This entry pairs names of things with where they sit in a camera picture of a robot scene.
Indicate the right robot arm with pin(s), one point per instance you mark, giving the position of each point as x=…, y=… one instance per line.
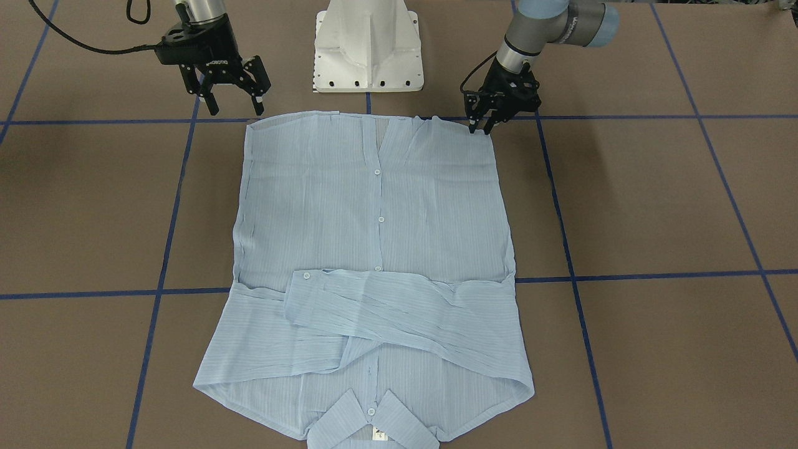
x=201, y=12

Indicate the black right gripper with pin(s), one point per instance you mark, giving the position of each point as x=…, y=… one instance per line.
x=216, y=55

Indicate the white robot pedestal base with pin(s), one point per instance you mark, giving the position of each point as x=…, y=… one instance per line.
x=367, y=47

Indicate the light blue striped shirt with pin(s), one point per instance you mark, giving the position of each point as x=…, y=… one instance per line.
x=373, y=297

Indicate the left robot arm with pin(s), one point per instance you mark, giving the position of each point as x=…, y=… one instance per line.
x=537, y=24

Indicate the brown paper table mat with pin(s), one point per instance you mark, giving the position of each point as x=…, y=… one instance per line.
x=651, y=203

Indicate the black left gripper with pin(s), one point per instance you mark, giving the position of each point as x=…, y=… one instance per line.
x=512, y=79

